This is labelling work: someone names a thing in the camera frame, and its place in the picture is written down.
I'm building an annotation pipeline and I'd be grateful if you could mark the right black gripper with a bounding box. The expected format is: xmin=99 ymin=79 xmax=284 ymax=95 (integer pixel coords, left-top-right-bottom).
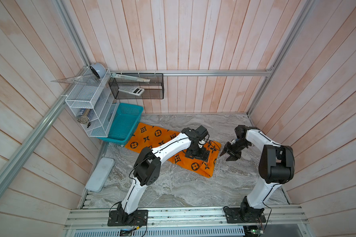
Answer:
xmin=219 ymin=140 xmax=249 ymax=161

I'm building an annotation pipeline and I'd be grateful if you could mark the orange patterned pillowcase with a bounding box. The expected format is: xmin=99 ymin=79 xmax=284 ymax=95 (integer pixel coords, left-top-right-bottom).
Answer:
xmin=125 ymin=122 xmax=221 ymax=178

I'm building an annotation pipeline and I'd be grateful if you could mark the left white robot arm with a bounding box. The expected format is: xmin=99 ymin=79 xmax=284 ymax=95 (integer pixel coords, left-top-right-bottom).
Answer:
xmin=117 ymin=126 xmax=210 ymax=215

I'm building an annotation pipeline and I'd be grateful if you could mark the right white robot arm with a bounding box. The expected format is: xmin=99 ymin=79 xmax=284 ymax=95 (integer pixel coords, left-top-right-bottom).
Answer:
xmin=221 ymin=125 xmax=295 ymax=211

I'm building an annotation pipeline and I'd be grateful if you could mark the teal plastic basket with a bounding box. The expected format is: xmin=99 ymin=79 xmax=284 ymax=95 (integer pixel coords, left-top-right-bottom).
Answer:
xmin=100 ymin=103 xmax=143 ymax=146

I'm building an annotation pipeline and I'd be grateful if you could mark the white calculator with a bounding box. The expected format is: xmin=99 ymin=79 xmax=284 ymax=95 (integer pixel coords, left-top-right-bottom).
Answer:
xmin=118 ymin=87 xmax=145 ymax=96

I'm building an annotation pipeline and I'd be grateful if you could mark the white plastic tray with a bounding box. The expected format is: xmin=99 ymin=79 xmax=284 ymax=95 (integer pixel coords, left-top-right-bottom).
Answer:
xmin=85 ymin=157 xmax=115 ymax=193

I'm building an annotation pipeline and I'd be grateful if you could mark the long ruler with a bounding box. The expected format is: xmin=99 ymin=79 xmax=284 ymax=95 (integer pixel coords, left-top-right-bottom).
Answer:
xmin=111 ymin=73 xmax=150 ymax=83

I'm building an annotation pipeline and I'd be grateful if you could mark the metal cylinder brush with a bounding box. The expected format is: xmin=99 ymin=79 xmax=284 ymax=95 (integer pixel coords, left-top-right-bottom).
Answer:
xmin=76 ymin=108 xmax=92 ymax=124

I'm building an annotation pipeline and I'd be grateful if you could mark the white round speaker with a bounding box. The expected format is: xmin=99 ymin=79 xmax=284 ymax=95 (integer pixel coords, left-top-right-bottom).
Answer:
xmin=90 ymin=63 xmax=106 ymax=80

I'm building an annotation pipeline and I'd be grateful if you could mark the clear triangle ruler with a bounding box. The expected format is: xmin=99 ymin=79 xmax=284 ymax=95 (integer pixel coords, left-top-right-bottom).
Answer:
xmin=52 ymin=75 xmax=95 ymax=86

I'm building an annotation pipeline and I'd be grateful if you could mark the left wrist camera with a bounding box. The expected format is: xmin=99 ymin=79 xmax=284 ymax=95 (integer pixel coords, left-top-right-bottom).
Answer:
xmin=195 ymin=125 xmax=209 ymax=140

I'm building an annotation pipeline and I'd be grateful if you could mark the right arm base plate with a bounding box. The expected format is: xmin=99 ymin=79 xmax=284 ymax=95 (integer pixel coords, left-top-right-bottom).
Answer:
xmin=223 ymin=206 xmax=266 ymax=224

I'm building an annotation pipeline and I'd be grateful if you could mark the black wire basket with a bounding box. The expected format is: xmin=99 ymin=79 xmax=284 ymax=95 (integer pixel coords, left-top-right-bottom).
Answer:
xmin=109 ymin=74 xmax=165 ymax=100

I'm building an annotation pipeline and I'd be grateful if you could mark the aluminium front rail frame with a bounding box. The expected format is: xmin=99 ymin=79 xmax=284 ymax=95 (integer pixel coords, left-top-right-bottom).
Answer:
xmin=62 ymin=205 xmax=314 ymax=237

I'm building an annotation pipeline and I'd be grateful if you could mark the circuit board with wires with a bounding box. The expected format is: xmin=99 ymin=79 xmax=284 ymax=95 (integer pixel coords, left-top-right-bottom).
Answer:
xmin=243 ymin=226 xmax=264 ymax=237

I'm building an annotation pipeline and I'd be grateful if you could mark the aluminium wall rail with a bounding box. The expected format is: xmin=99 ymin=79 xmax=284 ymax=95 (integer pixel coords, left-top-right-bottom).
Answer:
xmin=111 ymin=70 xmax=272 ymax=77

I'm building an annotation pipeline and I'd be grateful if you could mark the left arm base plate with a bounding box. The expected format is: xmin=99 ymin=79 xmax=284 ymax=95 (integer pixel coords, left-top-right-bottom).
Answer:
xmin=107 ymin=210 xmax=148 ymax=227

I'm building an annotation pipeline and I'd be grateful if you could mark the white wire mesh shelf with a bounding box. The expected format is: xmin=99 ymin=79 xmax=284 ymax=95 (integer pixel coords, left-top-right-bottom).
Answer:
xmin=65 ymin=68 xmax=120 ymax=138

